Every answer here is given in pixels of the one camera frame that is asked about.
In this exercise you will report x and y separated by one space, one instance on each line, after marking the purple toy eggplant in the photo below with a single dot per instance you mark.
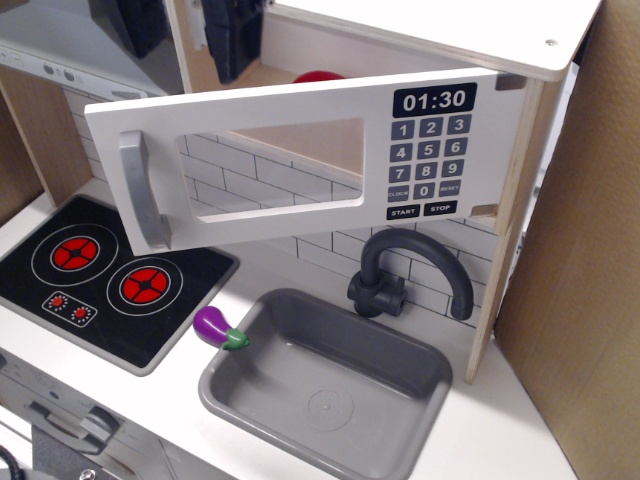
211 326

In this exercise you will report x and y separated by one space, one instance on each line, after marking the grey oven door handle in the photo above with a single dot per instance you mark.
89 435

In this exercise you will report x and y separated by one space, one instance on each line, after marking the grey plastic sink basin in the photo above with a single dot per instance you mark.
338 391

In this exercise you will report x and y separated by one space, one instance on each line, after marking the white wooden microwave cabinet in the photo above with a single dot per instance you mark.
528 45

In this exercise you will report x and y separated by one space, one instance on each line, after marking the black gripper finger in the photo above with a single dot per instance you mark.
233 30
137 27

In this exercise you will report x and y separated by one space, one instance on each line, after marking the red white toy sushi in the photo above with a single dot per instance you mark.
317 76

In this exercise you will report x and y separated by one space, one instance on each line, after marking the brown cardboard panel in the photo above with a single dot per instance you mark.
569 323

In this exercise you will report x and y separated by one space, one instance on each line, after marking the black toy stovetop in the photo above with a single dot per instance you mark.
76 276

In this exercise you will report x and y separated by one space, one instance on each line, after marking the white toy microwave door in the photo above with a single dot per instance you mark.
142 146

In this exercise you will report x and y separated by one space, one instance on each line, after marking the grey range hood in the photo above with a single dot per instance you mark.
59 41

